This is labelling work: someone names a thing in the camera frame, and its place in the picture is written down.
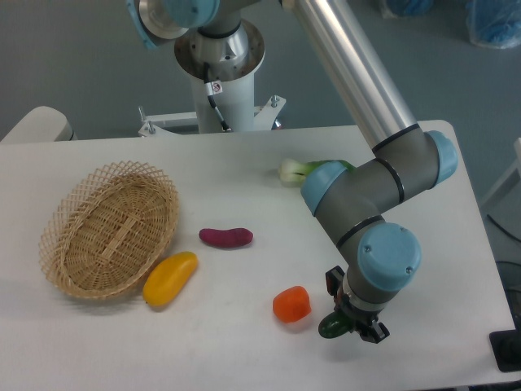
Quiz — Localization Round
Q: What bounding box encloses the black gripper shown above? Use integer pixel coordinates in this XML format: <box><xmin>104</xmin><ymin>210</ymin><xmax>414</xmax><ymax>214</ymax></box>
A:
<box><xmin>325</xmin><ymin>266</ymin><xmax>390</xmax><ymax>342</ymax></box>

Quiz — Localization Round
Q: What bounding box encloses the purple sweet potato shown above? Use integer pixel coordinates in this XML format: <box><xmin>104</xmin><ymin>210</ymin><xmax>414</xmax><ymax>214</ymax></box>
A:
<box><xmin>199</xmin><ymin>228</ymin><xmax>254</xmax><ymax>248</ymax></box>

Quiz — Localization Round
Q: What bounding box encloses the green cucumber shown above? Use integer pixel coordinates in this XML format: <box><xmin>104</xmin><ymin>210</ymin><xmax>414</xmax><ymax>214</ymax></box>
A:
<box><xmin>318</xmin><ymin>312</ymin><xmax>354</xmax><ymax>339</ymax></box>

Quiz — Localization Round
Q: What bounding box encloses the black device at table edge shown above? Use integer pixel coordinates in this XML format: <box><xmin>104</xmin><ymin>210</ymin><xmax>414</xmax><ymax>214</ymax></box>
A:
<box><xmin>489</xmin><ymin>330</ymin><xmax>520</xmax><ymax>372</ymax></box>

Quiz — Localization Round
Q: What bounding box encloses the white chair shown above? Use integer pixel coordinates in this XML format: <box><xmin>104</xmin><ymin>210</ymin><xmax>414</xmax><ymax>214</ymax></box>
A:
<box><xmin>1</xmin><ymin>106</ymin><xmax>77</xmax><ymax>145</ymax></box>

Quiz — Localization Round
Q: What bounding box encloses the woven wicker basket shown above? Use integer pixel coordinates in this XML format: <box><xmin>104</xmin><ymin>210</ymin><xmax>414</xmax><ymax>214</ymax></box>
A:
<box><xmin>39</xmin><ymin>161</ymin><xmax>179</xmax><ymax>300</ymax></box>

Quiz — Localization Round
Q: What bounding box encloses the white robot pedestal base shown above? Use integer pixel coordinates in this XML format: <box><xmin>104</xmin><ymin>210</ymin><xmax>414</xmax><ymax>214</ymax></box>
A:
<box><xmin>138</xmin><ymin>20</ymin><xmax>287</xmax><ymax>137</ymax></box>

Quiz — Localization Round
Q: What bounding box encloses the blue plastic bag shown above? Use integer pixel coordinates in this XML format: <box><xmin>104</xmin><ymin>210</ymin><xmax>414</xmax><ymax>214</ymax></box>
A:
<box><xmin>466</xmin><ymin>0</ymin><xmax>520</xmax><ymax>49</ymax></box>

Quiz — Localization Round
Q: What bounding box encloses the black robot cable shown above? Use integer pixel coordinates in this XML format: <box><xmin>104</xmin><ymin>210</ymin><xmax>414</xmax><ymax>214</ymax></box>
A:
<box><xmin>203</xmin><ymin>60</ymin><xmax>233</xmax><ymax>132</ymax></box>

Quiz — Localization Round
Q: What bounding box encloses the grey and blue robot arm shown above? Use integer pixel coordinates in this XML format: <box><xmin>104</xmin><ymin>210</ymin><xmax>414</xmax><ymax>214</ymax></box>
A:
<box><xmin>126</xmin><ymin>1</ymin><xmax>458</xmax><ymax>343</ymax></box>

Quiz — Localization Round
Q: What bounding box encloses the yellow mango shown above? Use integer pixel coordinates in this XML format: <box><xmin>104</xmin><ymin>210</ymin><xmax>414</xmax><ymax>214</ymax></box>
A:
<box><xmin>142</xmin><ymin>252</ymin><xmax>199</xmax><ymax>307</ymax></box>

